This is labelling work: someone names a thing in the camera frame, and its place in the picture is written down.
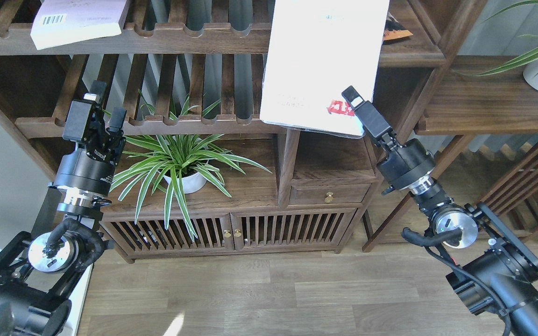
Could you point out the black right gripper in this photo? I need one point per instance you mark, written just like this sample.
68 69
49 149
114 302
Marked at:
380 131

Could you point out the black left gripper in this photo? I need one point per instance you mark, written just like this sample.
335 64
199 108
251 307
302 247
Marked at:
85 126

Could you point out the white book red stamp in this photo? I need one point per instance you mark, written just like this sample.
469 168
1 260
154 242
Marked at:
317 49

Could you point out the red earth cover book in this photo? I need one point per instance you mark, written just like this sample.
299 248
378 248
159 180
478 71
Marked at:
394 30

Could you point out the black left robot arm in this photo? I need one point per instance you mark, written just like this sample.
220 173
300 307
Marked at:
38 275

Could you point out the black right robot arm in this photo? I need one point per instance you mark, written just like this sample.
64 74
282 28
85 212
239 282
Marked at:
491 269

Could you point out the wooden side shelf unit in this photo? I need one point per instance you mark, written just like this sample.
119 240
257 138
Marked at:
446 103

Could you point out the spider plant in white pot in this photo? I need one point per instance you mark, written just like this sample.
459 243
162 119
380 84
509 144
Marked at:
167 160

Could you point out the small wooden drawer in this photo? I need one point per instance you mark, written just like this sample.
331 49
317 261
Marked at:
327 194

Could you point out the pale pink white book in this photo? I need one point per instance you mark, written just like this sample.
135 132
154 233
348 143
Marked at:
62 22

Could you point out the dark wooden bookshelf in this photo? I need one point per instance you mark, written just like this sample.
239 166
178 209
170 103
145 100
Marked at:
206 83

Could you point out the right slatted cabinet door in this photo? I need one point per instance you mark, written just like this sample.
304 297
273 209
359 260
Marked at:
290 230

